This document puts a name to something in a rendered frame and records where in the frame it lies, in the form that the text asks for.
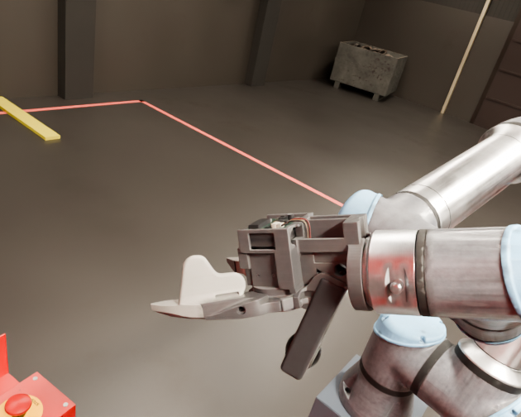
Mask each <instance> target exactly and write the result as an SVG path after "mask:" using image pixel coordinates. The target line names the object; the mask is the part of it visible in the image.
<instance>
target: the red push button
mask: <svg viewBox="0 0 521 417"><path fill-rule="evenodd" d="M31 405H32V400H31V397H30V396H29V395H27V394H16V395H13V396H11V397H10V398H9V399H8V400H7V402H6V404H5V406H4V409H5V412H6V413H7V414H8V415H10V416H11V417H24V416H25V414H26V412H27V411H28V410H29V409H30V408H31Z"/></svg>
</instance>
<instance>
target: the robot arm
mask: <svg viewBox="0 0 521 417"><path fill-rule="evenodd" d="M517 183H521V117H516V118H512V119H509V120H507V121H504V122H501V123H499V124H497V125H496V126H494V127H492V128H491V129H489V130H488V131H486V132H485V133H484V134H483V135H482V136H481V138H480V140H479V141H478V144H477V145H475V146H473V147H472V148H470V149H469V150H467V151H465V152H463V153H461V154H460V155H459V156H457V157H455V158H453V159H452V160H450V161H448V162H447V163H445V164H444V165H441V166H440V167H438V168H437V169H436V170H433V171H432V172H430V173H428V174H427V175H425V176H424V177H422V178H420V179H419V180H416V181H415V182H413V183H412V184H411V185H408V186H407V187H405V188H403V189H402V190H400V191H399V192H397V193H395V194H394V195H392V196H390V197H389V198H387V199H385V198H384V197H383V196H382V194H376V193H374V192H372V191H370V190H367V189H363V190H360V191H357V192H356V193H354V194H353V195H352V196H351V197H350V198H349V199H348V200H347V201H346V202H345V203H344V204H343V205H342V208H341V209H340V211H339V213H338V214H337V215H317V216H313V213H281V214H267V218H261V219H259V220H257V221H255V222H253V223H251V224H249V225H248V226H249V227H247V228H244V229H238V230H237V236H238V242H239V248H237V253H238V257H228V258H227V263H228V265H229V266H230V267H231V268H232V269H233V271H234V272H228V273H217V272H216V271H215V270H214V269H213V268H212V267H211V265H210V264H209V262H208V261H207V259H206V258H205V257H204V256H200V255H196V256H190V257H188V258H187V259H186V260H185V261H184V264H183V270H182V278H181V286H180V293H179V300H165V301H160V302H155V303H151V309H152V310H153V311H155V312H157V313H160V314H165V315H168V316H170V317H176V318H183V319H206V320H219V319H245V318H251V317H256V316H259V315H262V314H268V313H277V312H289V311H292V310H295V309H300V308H301V307H302V308H303V309H306V311H305V314H304V316H303V318H302V320H301V322H300V325H299V327H298V329H297V331H296V333H295V334H293V335H292V336H291V337H290V338H289V339H288V341H287V343H286V345H285V357H284V360H283V361H282V363H281V366H280V367H281V370H282V371H284V372H285V373H287V374H288V375H290V376H292V377H293V378H295V379H296V380H301V379H302V378H303V376H304V374H305V372H306V371H307V370H308V368H309V369H310V368H311V367H313V366H315V365H316V364H317V363H318V361H319V359H320V357H321V352H322V350H321V346H320V344H321V342H322V340H323V338H324V336H325V334H326V332H327V330H328V328H329V326H330V324H331V322H332V320H333V318H334V316H335V314H336V312H337V310H338V308H339V306H340V304H341V302H342V300H343V298H344V296H345V294H346V292H347V289H348V294H349V298H350V301H351V305H352V307H353V308H354V309H355V310H360V311H372V310H374V311H375V312H376V313H377V314H380V317H379V318H378V320H377V321H376V322H375V324H374V327H373V331H372V333H371V335H370V338H369V340H368V342H367V344H366V347H365V349H364V352H363V353H362V355H361V359H360V360H358V361H357V362H356V363H355V364H354V365H353V366H351V367H350V368H349V369H348V370H347V371H346V372H345V374H344V375H343V377H342V380H341V382H340V385H339V396H340V400H341V403H342V405H343V407H344V408H345V410H346V411H347V413H348V414H349V415H350V416H351V417H412V415H413V405H414V395H416V396H417V397H418V398H419V399H420V400H422V401H423V402H424V403H425V404H426V405H428V406H429V407H430V408H431V409H433V410H434V411H435V412H436V413H438V414H439V415H440V416H441V417H516V416H517V415H518V414H519V413H520V412H521V225H518V224H513V225H509V226H508V227H491V228H454V227H455V226H456V225H457V224H458V223H460V222H461V221H462V220H464V219H465V218H467V217H468V216H469V215H471V214H472V213H474V212H475V211H476V210H477V209H478V208H479V207H481V206H482V205H483V204H485V203H486V202H488V201H489V200H490V199H492V198H493V197H495V196H496V195H497V194H498V193H499V192H501V191H502V190H503V189H505V188H506V187H507V186H509V185H510V184H517ZM295 217H297V218H295ZM239 273H241V274H243V275H245V276H246V280H247V285H252V288H250V289H249V292H244V291H245V288H246V282H245V279H244V278H243V276H242V275H240V274H239ZM244 295H245V296H244ZM440 318H449V319H451V320H452V321H453V322H455V323H456V325H457V327H458V328H459V329H460V330H461V331H462V332H463V333H464V334H465V335H466V336H467V337H469V338H462V339H461V340H460V341H459V342H458V344H457V345H455V344H453V343H451V342H450V341H449V340H447V339H446V336H447V334H446V327H445V325H444V324H443V323H442V321H441V320H440Z"/></svg>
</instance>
